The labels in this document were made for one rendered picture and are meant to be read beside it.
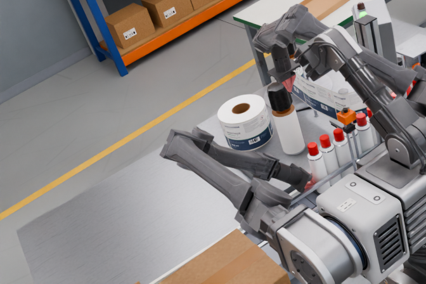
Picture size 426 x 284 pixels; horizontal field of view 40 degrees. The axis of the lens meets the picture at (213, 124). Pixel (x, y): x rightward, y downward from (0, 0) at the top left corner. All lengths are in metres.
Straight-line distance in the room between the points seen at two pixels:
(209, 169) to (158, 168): 1.23
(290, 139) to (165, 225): 0.58
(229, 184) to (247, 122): 1.01
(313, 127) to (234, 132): 0.32
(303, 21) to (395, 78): 0.26
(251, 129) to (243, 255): 0.81
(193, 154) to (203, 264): 0.37
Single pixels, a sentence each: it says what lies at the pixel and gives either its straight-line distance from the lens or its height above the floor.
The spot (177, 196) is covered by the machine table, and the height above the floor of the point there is 0.83.
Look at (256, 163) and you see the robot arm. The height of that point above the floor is 1.19.
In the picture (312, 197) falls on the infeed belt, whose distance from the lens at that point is 2.07.
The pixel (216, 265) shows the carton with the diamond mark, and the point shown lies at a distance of 1.62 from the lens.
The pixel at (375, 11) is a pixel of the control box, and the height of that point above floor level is 1.47.
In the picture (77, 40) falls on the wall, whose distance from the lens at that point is 6.13.
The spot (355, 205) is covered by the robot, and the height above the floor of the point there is 1.53.
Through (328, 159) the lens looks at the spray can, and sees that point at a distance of 2.01.
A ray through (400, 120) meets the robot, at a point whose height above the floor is 1.61.
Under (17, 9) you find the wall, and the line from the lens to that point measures 5.90.
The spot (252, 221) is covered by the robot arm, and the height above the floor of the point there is 1.46.
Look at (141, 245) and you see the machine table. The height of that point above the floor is 0.83.
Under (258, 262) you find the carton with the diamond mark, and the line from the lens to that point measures 1.59.
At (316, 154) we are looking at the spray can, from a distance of 1.97.
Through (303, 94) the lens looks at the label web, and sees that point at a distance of 2.45.
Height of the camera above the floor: 2.27
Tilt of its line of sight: 32 degrees down
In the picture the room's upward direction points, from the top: 21 degrees counter-clockwise
